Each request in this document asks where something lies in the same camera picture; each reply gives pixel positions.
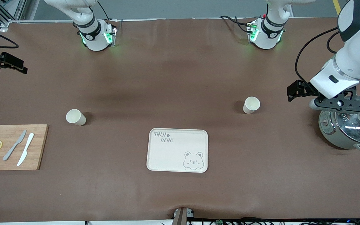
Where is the grey plastic knife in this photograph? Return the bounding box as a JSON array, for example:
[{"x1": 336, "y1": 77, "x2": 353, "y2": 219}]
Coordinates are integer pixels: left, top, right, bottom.
[{"x1": 3, "y1": 130, "x2": 27, "y2": 161}]

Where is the wooden cutting board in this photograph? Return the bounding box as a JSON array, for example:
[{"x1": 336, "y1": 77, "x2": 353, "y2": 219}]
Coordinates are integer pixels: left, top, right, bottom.
[{"x1": 0, "y1": 124, "x2": 49, "y2": 171}]

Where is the grey table edge clamp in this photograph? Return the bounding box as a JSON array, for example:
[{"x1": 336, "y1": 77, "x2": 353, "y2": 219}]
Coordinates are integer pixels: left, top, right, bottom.
[{"x1": 173, "y1": 207, "x2": 195, "y2": 225}]

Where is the black arm base cable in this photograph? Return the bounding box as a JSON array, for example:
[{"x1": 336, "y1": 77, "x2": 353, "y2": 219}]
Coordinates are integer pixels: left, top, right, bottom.
[{"x1": 219, "y1": 15, "x2": 252, "y2": 33}]

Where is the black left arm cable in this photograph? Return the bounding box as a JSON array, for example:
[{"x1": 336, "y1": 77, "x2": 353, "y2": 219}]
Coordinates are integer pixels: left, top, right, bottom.
[{"x1": 294, "y1": 27, "x2": 340, "y2": 84}]

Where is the white plastic knife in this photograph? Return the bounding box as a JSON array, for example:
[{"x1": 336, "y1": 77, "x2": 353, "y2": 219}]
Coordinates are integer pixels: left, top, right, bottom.
[{"x1": 17, "y1": 133, "x2": 35, "y2": 167}]

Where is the glass pot lid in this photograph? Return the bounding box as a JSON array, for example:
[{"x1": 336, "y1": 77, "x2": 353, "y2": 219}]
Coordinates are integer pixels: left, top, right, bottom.
[{"x1": 332, "y1": 96, "x2": 360, "y2": 145}]

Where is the cream bear print tray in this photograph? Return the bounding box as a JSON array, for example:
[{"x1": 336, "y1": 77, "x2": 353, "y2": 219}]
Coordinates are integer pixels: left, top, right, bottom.
[{"x1": 146, "y1": 128, "x2": 208, "y2": 173}]

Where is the grey-green electric cooking pot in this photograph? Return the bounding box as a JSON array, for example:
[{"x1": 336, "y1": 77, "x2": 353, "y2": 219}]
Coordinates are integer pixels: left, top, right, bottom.
[{"x1": 318, "y1": 106, "x2": 360, "y2": 153}]

